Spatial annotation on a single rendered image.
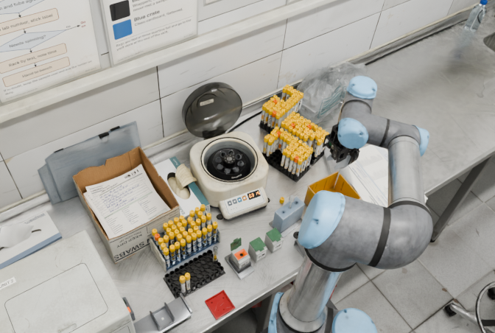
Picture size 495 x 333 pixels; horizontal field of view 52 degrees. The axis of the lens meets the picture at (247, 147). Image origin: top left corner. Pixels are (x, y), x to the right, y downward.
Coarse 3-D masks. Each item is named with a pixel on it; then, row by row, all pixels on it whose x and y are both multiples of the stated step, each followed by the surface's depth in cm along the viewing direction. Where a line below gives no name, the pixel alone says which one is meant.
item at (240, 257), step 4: (240, 248) 158; (244, 248) 158; (232, 252) 157; (236, 252) 157; (240, 252) 157; (244, 252) 157; (232, 256) 158; (236, 256) 156; (240, 256) 156; (244, 256) 156; (248, 256) 157; (232, 260) 160; (236, 260) 156; (240, 260) 156; (244, 260) 156; (248, 260) 158; (236, 264) 158; (240, 264) 156; (244, 264) 158
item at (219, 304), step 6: (216, 294) 155; (222, 294) 156; (210, 300) 154; (216, 300) 154; (222, 300) 154; (228, 300) 154; (210, 306) 153; (216, 306) 153; (222, 306) 153; (228, 306) 153; (234, 306) 153; (216, 312) 152; (222, 312) 152; (228, 312) 152; (216, 318) 150
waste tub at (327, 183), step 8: (328, 176) 175; (336, 176) 179; (312, 184) 173; (320, 184) 176; (328, 184) 180; (336, 184) 181; (344, 184) 176; (312, 192) 171; (344, 192) 178; (352, 192) 173; (304, 200) 179
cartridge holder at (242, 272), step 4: (228, 256) 163; (228, 260) 161; (232, 264) 160; (248, 264) 159; (232, 268) 161; (236, 268) 158; (240, 268) 158; (244, 268) 159; (248, 268) 160; (252, 268) 160; (236, 272) 159; (240, 272) 159; (244, 272) 159; (248, 272) 160; (252, 272) 160; (240, 276) 158; (244, 276) 159
